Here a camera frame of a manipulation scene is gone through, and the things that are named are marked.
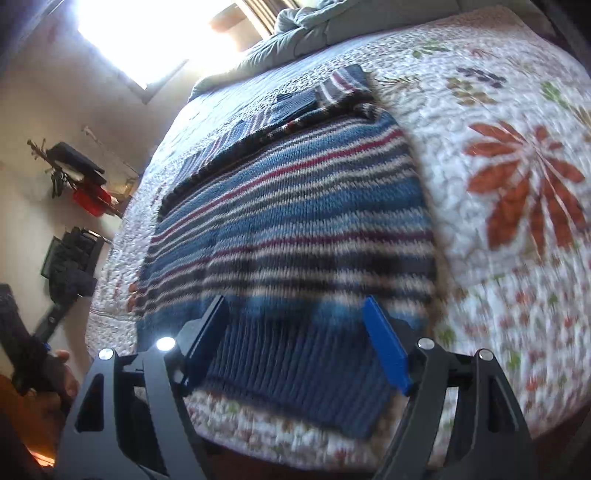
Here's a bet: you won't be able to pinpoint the blue striped knit sweater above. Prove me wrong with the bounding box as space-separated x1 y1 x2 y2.
134 65 436 439

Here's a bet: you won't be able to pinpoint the person's left hand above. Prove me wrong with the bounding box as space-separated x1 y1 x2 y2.
1 375 65 479

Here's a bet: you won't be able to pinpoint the floral quilted bedspread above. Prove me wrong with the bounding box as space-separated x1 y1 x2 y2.
85 4 591 471

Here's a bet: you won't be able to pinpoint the grey rumpled duvet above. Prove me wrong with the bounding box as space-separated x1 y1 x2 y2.
189 0 460 100

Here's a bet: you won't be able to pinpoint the black clothes on wall hook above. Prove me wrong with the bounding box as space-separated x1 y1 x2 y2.
41 227 106 305

